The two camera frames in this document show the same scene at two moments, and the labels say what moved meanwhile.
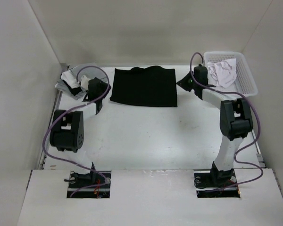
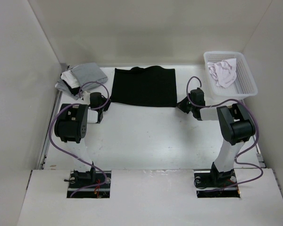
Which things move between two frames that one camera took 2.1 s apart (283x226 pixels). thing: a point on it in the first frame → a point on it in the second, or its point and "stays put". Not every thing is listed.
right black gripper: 184,82 → 181,105
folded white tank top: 69,77 stays put
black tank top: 150,86 stays put
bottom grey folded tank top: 62,86 stays put
